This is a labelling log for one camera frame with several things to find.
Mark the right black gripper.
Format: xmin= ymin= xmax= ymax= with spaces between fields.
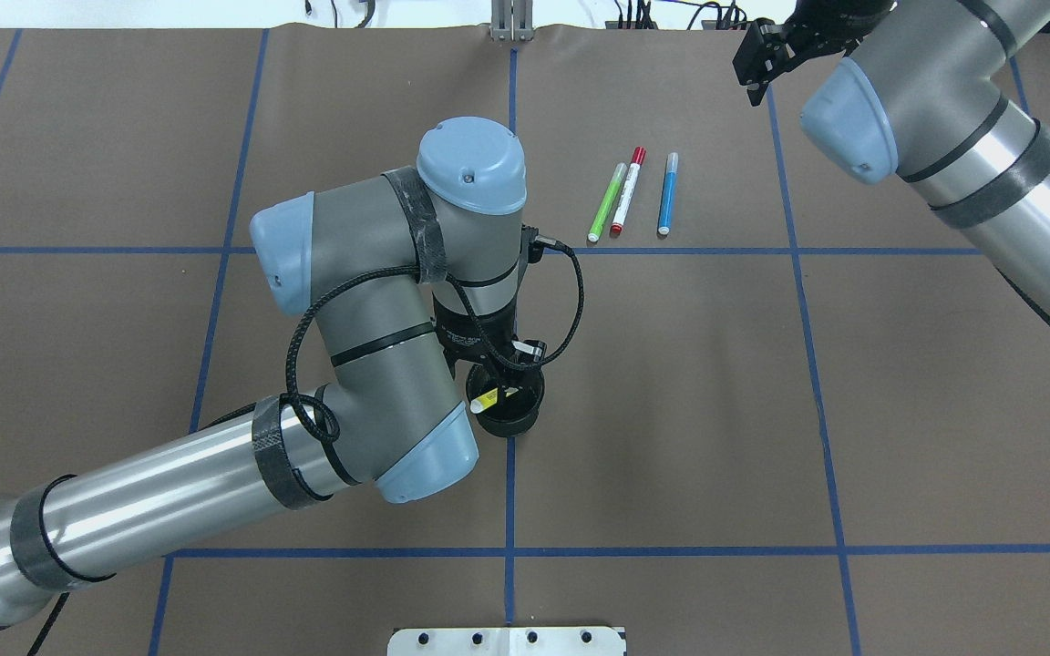
xmin=732 ymin=1 xmax=895 ymax=88

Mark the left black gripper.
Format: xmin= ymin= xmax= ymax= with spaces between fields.
xmin=434 ymin=304 xmax=549 ymax=379

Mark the yellow highlighter pen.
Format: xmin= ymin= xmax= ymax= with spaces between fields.
xmin=469 ymin=387 xmax=520 ymax=415

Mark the blue marker pen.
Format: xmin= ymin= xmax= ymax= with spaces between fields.
xmin=655 ymin=152 xmax=680 ymax=240

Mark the red capped white marker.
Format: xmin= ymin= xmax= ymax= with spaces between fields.
xmin=609 ymin=146 xmax=647 ymax=237

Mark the green highlighter pen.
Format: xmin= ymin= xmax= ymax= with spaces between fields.
xmin=586 ymin=162 xmax=628 ymax=244

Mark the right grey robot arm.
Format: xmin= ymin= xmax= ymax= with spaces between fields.
xmin=733 ymin=1 xmax=1050 ymax=325

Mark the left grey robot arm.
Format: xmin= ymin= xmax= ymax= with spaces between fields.
xmin=0 ymin=117 xmax=554 ymax=631

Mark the black mesh pen cup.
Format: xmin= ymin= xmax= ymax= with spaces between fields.
xmin=464 ymin=363 xmax=545 ymax=437

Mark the brown paper table cover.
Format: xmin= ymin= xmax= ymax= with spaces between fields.
xmin=0 ymin=25 xmax=1050 ymax=655

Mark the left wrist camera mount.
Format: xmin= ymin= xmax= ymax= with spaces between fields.
xmin=520 ymin=225 xmax=546 ymax=266

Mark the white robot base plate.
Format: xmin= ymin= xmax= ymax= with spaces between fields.
xmin=386 ymin=626 xmax=629 ymax=655

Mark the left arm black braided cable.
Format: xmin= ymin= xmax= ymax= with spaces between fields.
xmin=28 ymin=235 xmax=586 ymax=656

